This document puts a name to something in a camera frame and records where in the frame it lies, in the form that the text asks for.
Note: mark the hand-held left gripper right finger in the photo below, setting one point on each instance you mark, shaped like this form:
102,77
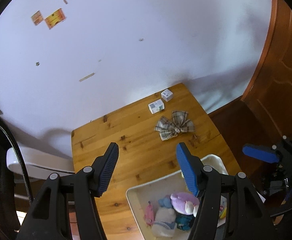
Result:
187,170

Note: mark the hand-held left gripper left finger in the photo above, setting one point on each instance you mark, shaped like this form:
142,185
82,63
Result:
108,170

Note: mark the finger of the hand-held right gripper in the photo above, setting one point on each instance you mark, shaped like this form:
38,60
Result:
259,153

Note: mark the purple plush toy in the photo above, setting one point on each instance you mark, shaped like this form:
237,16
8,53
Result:
179,201

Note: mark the white plastic tray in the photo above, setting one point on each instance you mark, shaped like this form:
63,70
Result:
138,200

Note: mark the blue glitter ball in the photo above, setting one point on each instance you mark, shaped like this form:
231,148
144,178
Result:
184,221

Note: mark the grey pony plush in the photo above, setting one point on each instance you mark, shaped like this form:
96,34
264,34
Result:
222,208

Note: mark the white plush with blue bow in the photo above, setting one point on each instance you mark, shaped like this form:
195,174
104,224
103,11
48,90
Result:
164,217

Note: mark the pink striped pouch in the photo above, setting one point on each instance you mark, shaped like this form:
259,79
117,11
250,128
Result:
149,213

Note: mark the plaid fabric bow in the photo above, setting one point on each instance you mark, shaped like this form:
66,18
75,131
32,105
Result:
174,126

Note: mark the white loop-shaped fan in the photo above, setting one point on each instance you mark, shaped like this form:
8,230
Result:
41,161

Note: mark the small white green-print box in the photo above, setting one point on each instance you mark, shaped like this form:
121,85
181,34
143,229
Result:
156,106

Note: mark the small white cube box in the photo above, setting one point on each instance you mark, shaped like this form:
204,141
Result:
167,95

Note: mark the wooden door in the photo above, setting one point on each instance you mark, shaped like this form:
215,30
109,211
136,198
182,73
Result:
283,67

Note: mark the strip of wall tape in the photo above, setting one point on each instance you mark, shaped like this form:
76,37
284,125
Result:
86,77

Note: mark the small orange wall sticker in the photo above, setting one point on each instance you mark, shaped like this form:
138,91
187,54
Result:
37,18

